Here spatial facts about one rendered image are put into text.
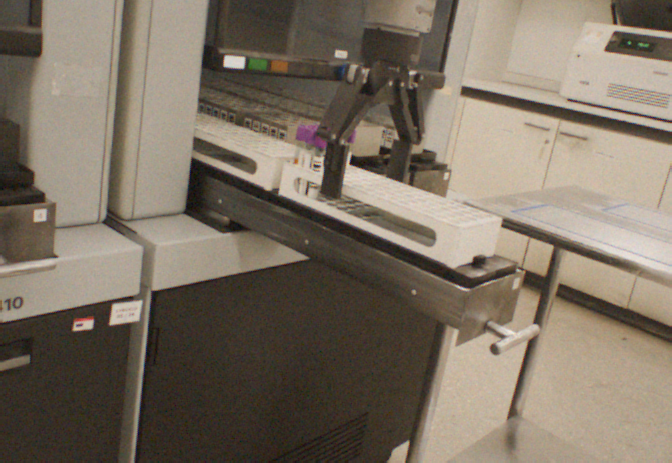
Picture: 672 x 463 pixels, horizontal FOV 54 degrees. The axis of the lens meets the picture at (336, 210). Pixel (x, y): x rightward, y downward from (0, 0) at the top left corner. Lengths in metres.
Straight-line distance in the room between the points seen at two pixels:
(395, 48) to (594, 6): 3.12
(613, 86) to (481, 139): 0.68
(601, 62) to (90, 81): 2.58
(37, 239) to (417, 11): 0.52
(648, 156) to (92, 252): 2.58
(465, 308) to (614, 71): 2.50
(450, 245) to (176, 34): 0.48
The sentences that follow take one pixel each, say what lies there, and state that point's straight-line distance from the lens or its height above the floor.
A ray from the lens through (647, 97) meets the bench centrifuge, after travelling 3.13.
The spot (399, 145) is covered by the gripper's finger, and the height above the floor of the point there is 0.91.
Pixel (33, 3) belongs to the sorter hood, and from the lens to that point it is 0.87.
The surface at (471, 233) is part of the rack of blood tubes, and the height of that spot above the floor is 0.86.
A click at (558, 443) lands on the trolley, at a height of 0.28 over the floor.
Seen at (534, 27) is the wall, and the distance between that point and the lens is 4.04.
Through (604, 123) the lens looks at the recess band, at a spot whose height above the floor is 0.84.
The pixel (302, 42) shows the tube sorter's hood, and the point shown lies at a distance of 1.13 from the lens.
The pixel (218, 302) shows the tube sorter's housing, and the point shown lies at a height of 0.62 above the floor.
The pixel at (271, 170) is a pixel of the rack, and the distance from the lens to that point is 0.96.
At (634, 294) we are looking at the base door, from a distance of 3.20.
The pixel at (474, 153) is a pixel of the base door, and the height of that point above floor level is 0.56.
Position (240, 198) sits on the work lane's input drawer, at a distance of 0.98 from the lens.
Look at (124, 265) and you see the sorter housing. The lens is 0.92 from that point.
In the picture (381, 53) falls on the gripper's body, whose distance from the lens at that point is 0.84.
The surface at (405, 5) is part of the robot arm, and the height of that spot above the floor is 1.09.
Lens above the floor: 1.06
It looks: 15 degrees down
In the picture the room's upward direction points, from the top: 10 degrees clockwise
